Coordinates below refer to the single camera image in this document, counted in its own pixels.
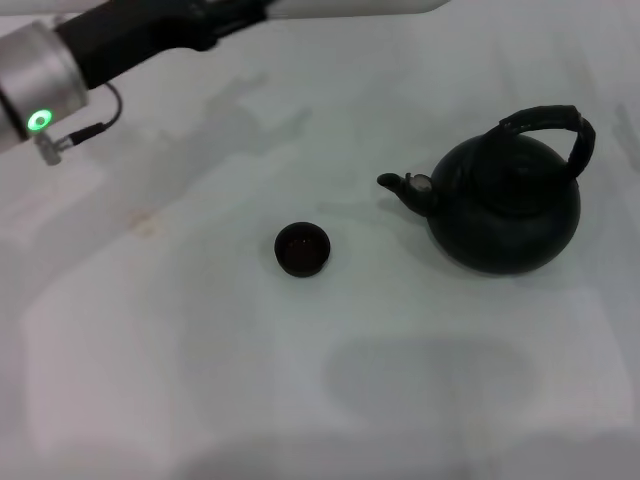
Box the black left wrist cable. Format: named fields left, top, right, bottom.
left=33, top=81, right=124, bottom=167

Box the small dark teacup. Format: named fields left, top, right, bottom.
left=273, top=220, right=333, bottom=279

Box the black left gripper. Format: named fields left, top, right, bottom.
left=53, top=0, right=279, bottom=92

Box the black round teapot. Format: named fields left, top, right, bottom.
left=376, top=104, right=598, bottom=276

